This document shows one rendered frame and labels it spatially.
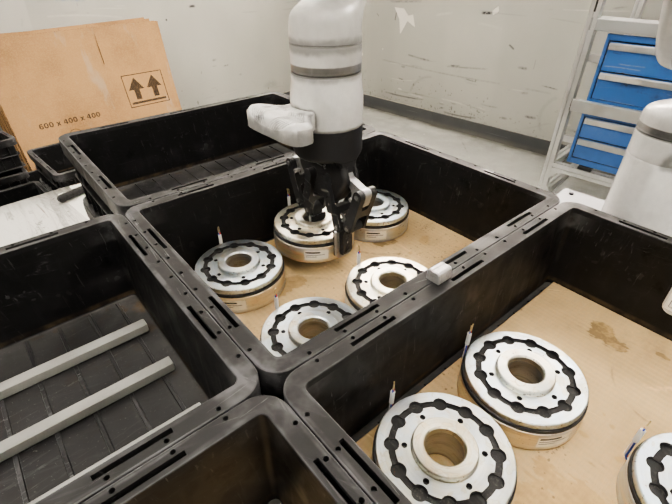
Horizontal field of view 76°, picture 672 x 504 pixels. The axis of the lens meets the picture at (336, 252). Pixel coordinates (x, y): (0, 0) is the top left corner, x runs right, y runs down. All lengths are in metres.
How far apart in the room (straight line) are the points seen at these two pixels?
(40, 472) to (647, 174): 0.70
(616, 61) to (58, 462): 2.22
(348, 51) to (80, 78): 2.80
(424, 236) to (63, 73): 2.75
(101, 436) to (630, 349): 0.50
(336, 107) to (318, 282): 0.21
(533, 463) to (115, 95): 3.07
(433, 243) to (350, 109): 0.25
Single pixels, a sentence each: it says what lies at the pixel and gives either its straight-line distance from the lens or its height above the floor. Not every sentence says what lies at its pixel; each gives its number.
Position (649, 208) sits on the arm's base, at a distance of 0.68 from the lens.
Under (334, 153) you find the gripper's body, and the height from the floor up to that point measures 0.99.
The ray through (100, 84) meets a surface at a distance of 3.19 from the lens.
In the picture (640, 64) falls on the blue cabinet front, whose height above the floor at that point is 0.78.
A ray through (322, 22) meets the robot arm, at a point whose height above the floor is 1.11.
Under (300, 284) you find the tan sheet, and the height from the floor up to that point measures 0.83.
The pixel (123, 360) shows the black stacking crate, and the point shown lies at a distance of 0.49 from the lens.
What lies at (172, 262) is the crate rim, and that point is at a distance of 0.42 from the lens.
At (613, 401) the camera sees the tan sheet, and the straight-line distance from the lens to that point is 0.48.
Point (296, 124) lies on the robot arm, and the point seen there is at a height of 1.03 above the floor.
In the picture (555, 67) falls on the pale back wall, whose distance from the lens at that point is 3.27.
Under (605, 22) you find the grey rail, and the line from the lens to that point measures 2.26.
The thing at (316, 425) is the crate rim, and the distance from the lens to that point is 0.28.
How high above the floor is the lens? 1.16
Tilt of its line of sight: 35 degrees down
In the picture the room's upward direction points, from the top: straight up
